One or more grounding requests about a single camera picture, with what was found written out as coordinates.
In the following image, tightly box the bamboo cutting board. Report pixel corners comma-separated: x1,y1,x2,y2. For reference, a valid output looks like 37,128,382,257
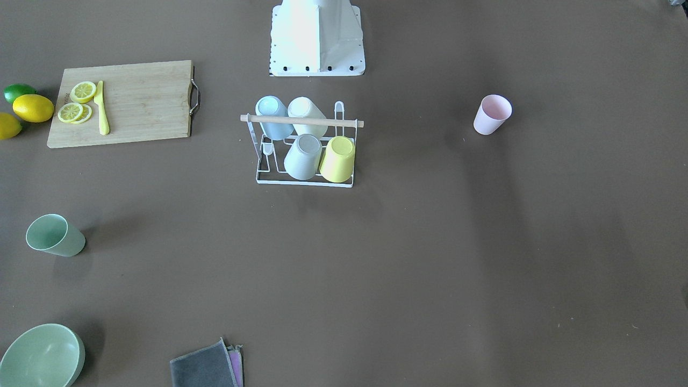
47,60,199,148

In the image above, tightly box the light blue cup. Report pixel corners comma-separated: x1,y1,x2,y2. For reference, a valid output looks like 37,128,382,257
255,96,295,141

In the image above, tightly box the cream white cup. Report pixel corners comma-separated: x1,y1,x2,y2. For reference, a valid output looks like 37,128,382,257
287,96,328,139

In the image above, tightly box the grey cloth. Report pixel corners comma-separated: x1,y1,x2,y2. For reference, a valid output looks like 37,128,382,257
170,339,234,386

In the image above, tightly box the purple cloth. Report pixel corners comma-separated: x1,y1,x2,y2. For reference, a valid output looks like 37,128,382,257
226,345,244,387

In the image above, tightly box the mint green cup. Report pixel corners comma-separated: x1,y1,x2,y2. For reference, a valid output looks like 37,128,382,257
25,214,86,257

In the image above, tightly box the green bowl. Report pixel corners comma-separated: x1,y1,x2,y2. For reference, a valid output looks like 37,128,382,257
1,324,85,386

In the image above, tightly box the pink cup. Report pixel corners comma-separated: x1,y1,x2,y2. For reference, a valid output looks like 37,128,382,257
474,95,513,135

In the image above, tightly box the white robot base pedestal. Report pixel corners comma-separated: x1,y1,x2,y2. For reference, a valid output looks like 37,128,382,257
269,1,366,77

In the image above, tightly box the yellow lemon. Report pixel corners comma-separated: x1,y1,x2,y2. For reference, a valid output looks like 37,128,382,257
0,112,23,140
12,95,55,123

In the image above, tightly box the green lime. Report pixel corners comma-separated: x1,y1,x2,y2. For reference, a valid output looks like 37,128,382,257
3,83,37,104

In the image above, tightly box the grey cup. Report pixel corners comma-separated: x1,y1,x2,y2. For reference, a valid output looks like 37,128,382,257
283,134,323,181

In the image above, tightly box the white wire cup holder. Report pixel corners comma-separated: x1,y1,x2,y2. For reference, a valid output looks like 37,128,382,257
239,101,364,188

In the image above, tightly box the yellow cup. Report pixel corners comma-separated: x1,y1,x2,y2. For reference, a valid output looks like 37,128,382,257
319,135,355,183

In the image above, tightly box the lemon slice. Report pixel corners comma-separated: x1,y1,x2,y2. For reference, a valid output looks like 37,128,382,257
71,104,93,124
56,102,84,123
69,81,97,104

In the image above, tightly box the yellow plastic knife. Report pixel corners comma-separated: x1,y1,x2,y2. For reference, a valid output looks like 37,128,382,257
94,80,110,135

